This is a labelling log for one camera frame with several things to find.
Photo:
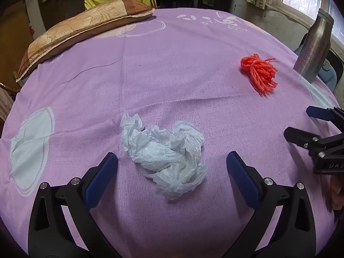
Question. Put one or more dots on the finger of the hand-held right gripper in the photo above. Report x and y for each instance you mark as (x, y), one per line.
(319, 113)
(298, 136)

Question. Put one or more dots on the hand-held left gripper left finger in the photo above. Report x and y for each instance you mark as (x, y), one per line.
(100, 181)

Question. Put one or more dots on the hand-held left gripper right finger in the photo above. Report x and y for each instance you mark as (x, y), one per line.
(242, 180)

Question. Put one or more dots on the white plastic bag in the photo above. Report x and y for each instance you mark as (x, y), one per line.
(166, 156)

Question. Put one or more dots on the orange yarn bundle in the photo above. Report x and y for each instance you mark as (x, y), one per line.
(260, 71)

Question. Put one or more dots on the light blue chair cushion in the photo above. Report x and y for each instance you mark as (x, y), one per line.
(329, 75)

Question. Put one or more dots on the person's right hand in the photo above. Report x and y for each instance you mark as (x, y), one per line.
(337, 193)

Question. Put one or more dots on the brown patterned pillow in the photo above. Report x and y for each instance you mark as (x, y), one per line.
(80, 27)

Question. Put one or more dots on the purple tablecloth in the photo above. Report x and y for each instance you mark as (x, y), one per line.
(161, 72)

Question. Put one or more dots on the stainless steel bottle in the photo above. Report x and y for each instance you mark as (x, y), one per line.
(313, 48)

